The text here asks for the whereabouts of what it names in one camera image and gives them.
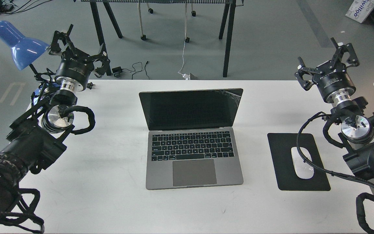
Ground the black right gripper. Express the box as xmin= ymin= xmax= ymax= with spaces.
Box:
xmin=294 ymin=37 xmax=360 ymax=104

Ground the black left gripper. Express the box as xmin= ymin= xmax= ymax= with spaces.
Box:
xmin=49 ymin=24 xmax=110 ymax=92

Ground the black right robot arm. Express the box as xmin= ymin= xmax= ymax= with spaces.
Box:
xmin=294 ymin=38 xmax=374 ymax=234

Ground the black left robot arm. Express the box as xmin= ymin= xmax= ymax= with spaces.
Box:
xmin=0 ymin=21 xmax=110 ymax=234

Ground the black trestle table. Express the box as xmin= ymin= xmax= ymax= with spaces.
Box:
xmin=83 ymin=0 xmax=246 ymax=78

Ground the blue desk lamp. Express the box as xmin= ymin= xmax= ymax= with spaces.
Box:
xmin=0 ymin=20 xmax=50 ymax=75

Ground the white cardboard box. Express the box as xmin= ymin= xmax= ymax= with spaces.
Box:
xmin=345 ymin=0 xmax=374 ymax=23

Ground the black mouse pad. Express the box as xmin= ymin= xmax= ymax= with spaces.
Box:
xmin=267 ymin=133 xmax=331 ymax=191

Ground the white computer mouse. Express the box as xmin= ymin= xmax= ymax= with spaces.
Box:
xmin=291 ymin=147 xmax=314 ymax=179

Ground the grey open laptop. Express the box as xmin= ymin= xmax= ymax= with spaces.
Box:
xmin=139 ymin=88 xmax=244 ymax=190

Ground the black power adapter with cable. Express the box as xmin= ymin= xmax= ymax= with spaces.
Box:
xmin=111 ymin=60 xmax=151 ymax=80

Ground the black sleeved right arm cable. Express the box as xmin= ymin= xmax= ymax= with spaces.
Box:
xmin=296 ymin=112 xmax=374 ymax=191

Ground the black cable bundle on floor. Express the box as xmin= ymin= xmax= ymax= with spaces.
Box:
xmin=0 ymin=0 xmax=54 ymax=29

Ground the white charger cable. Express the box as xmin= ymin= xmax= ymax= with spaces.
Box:
xmin=178 ymin=3 xmax=191 ymax=80

